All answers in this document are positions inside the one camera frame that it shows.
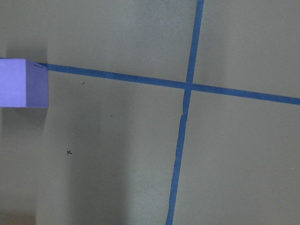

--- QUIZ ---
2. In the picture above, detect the purple foam block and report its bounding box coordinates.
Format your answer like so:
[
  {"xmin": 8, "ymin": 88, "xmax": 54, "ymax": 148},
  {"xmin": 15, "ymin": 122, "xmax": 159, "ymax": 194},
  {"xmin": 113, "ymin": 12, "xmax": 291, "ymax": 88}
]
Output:
[{"xmin": 0, "ymin": 59, "xmax": 49, "ymax": 108}]

